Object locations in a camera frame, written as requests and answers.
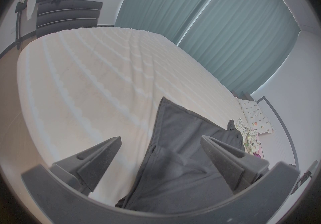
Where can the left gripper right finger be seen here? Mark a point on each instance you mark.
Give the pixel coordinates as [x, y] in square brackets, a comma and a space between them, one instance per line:
[234, 164]

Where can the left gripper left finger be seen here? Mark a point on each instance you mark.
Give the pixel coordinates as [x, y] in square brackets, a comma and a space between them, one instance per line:
[95, 161]

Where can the black T-shirt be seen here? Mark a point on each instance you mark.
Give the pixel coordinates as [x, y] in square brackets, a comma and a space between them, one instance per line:
[180, 142]

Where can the bed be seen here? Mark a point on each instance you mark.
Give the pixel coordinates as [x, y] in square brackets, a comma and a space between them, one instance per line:
[87, 80]

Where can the pink garment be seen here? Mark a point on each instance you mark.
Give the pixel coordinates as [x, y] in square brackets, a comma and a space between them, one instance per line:
[257, 154]

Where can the white printed pyjama top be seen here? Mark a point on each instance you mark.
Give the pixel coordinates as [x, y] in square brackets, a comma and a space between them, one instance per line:
[247, 134]

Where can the white printed pillow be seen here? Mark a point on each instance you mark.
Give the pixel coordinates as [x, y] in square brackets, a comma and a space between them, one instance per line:
[255, 115]

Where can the grey bedside table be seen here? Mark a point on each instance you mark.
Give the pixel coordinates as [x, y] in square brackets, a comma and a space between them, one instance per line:
[242, 95]

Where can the black chest of drawers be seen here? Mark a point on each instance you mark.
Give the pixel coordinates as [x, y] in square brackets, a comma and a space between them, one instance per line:
[67, 16]

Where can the white garment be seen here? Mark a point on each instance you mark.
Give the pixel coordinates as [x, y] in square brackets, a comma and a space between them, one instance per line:
[30, 7]

